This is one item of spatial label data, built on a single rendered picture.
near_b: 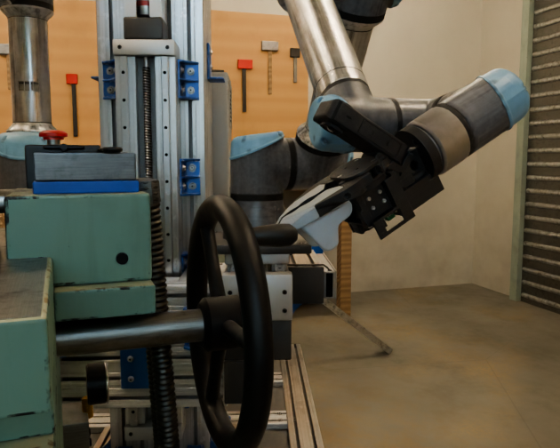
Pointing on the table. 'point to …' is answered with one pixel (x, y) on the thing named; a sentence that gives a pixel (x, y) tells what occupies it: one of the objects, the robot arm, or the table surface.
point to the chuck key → (63, 148)
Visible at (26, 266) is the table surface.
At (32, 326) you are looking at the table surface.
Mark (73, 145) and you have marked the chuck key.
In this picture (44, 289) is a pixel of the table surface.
